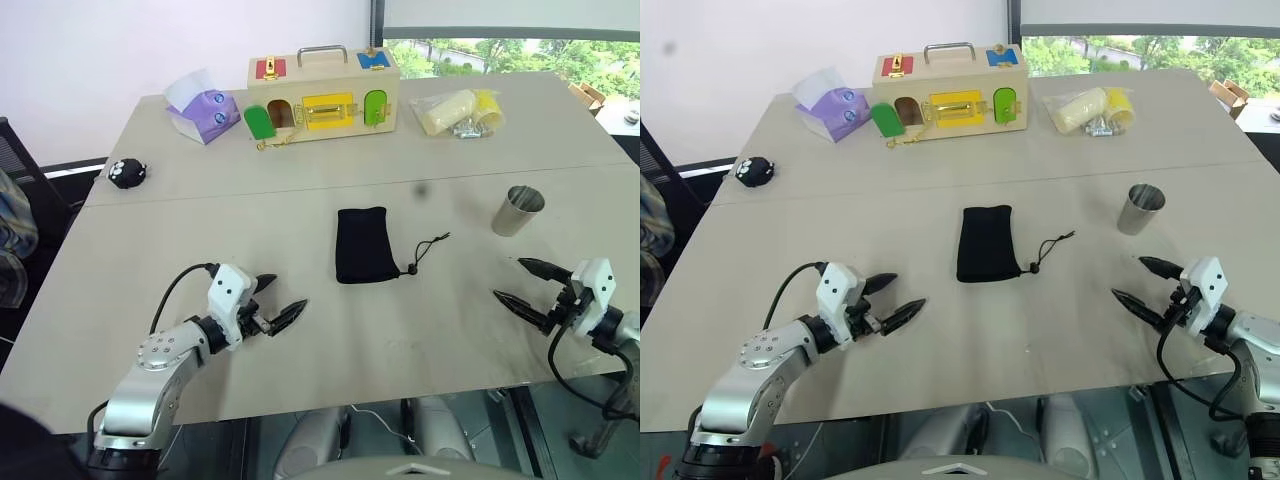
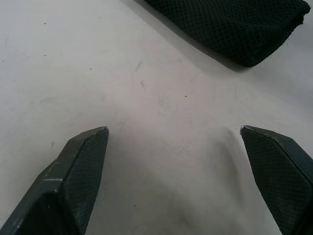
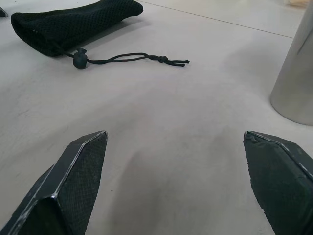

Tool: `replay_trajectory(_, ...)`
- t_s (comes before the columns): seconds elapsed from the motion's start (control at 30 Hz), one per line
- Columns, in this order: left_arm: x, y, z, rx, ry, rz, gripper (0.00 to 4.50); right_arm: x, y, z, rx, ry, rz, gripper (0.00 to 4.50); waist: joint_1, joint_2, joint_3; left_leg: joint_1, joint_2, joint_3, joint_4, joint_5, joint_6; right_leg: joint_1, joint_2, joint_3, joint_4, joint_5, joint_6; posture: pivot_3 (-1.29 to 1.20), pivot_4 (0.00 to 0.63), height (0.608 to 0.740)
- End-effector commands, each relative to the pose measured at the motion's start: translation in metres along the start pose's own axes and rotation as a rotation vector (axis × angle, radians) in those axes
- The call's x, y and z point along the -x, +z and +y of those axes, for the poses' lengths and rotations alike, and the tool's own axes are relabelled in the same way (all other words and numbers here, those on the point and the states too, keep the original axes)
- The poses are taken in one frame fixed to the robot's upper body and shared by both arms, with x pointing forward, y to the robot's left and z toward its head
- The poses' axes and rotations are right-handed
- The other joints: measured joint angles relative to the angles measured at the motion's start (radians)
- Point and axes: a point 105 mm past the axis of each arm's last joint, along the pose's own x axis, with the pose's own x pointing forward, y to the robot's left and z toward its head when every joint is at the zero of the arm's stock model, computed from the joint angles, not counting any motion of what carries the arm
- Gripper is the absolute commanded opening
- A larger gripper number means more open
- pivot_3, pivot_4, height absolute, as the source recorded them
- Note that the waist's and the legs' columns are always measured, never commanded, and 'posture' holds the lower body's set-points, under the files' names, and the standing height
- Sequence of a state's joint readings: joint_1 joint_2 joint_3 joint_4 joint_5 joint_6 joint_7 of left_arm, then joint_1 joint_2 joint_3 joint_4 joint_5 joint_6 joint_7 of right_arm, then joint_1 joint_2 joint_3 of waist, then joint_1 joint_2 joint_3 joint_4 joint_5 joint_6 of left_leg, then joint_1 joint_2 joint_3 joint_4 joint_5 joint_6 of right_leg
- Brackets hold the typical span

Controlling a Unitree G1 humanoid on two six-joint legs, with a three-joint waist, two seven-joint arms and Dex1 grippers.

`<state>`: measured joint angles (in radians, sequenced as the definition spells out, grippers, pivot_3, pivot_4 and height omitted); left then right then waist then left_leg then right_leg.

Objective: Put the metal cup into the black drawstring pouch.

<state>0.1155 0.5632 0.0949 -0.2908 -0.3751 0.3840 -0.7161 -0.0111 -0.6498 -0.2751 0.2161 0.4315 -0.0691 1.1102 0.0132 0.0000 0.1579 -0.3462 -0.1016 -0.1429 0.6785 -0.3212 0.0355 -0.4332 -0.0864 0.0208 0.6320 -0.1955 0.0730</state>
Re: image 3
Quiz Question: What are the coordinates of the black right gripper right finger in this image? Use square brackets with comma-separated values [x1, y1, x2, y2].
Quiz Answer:
[242, 130, 313, 235]

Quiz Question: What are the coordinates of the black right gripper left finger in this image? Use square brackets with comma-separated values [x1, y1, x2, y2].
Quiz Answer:
[0, 130, 109, 235]

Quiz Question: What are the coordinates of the silver metal cylinder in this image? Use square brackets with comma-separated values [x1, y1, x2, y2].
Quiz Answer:
[269, 0, 313, 127]

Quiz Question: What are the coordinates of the pale wooden object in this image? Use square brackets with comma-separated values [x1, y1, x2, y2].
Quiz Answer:
[286, 0, 307, 8]

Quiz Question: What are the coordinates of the black mesh drawstring pouch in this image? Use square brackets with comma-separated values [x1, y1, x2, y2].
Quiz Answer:
[11, 0, 191, 71]

